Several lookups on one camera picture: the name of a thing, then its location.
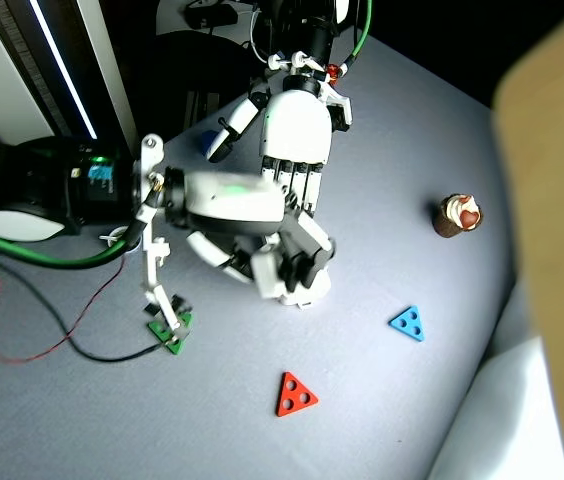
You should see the thick green cable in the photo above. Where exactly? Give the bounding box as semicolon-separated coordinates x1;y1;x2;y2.
339;0;375;76
0;219;144;272

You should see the blue triangle block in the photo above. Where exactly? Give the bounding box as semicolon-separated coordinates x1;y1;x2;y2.
388;304;427;344

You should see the white flat surface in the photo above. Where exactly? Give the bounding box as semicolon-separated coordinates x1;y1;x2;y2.
426;279;564;480

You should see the tan blurred board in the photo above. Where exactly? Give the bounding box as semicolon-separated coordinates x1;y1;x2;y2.
492;0;564;480

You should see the green triangle block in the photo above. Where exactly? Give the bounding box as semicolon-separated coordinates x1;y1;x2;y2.
146;309;196;356

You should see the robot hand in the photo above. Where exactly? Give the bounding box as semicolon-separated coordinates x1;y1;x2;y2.
205;81;334;220
181;171;337;310

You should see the thin black cable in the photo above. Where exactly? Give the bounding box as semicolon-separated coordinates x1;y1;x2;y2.
0;257;179;363

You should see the red triangle block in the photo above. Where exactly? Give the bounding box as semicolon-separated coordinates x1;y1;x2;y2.
275;370;321;419

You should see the toy cupcake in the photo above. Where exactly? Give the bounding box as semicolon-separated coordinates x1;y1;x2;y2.
431;192;484;239

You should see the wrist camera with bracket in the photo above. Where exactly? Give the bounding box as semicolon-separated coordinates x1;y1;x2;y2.
319;82;354;132
134;133;196;346

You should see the small blue block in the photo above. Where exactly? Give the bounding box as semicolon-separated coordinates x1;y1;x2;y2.
199;128;221;157

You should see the grey table cloth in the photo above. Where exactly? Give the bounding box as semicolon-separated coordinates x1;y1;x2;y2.
0;34;519;480

